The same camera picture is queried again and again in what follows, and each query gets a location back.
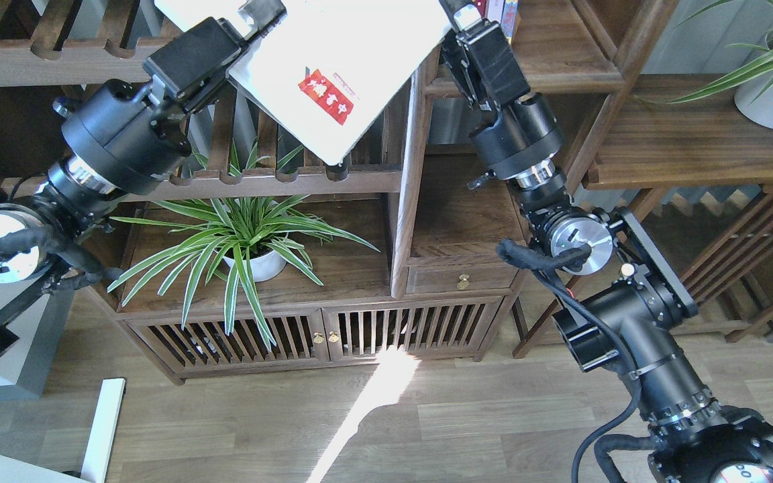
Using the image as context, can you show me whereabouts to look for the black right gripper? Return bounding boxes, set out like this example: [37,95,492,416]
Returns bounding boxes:
[439,0,564,190]

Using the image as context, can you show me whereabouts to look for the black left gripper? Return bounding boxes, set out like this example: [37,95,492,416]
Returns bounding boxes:
[53,1,287,197]

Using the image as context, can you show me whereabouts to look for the red cover book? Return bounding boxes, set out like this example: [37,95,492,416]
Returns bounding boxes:
[500,0,519,45]

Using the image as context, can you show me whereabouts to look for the white book red label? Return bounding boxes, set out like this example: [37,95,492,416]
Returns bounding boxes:
[154,0,453,166]

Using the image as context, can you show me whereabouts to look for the pale pink book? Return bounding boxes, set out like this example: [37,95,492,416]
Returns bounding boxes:
[485,0,505,22]

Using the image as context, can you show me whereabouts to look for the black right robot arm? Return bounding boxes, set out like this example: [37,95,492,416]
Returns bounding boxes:
[442,1,773,482]

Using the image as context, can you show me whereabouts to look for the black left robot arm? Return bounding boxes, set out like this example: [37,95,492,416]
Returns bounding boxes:
[0,1,286,357]

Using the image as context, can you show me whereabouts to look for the spider plant white pot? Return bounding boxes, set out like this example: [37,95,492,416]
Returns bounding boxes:
[105,133,379,350]

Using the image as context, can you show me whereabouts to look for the dark wooden bookshelf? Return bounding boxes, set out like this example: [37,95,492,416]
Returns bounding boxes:
[0,0,676,386]

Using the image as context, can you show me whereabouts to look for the wooden side table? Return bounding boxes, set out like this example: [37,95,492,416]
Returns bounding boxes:
[578,74,773,342]

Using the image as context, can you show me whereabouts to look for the white table leg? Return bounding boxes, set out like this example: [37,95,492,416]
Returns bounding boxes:
[80,377,126,482]

